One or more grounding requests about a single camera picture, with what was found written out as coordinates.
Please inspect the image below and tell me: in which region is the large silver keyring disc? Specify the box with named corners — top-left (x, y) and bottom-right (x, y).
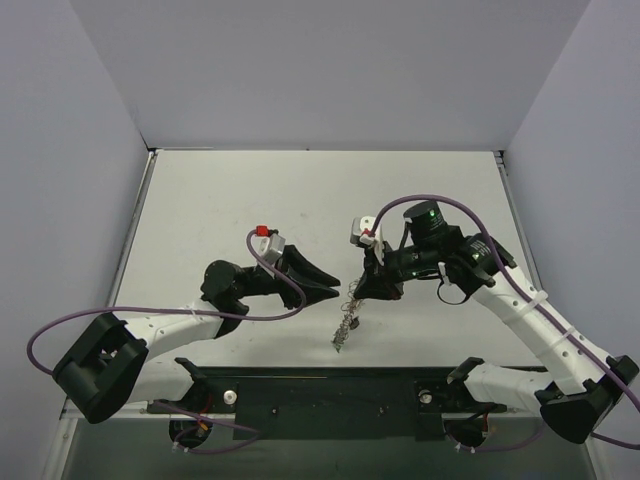
top-left (331, 280), bottom-right (363, 353)

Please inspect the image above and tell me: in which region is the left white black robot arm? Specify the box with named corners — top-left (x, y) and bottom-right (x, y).
top-left (52, 245), bottom-right (340, 424)

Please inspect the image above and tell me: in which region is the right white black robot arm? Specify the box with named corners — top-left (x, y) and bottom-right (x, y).
top-left (350, 199), bottom-right (639, 444)

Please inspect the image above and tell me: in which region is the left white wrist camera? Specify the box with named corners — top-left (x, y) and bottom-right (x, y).
top-left (251, 225), bottom-right (286, 265)

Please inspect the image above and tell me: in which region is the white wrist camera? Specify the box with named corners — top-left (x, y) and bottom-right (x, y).
top-left (251, 225), bottom-right (286, 265)
top-left (349, 216), bottom-right (385, 266)

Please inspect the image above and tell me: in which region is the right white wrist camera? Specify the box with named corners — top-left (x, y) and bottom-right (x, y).
top-left (349, 216), bottom-right (385, 266)

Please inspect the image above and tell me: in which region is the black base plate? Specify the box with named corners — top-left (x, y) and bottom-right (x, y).
top-left (172, 364), bottom-right (486, 441)

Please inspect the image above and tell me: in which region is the aluminium front rail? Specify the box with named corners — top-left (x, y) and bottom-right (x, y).
top-left (60, 373), bottom-right (600, 420)

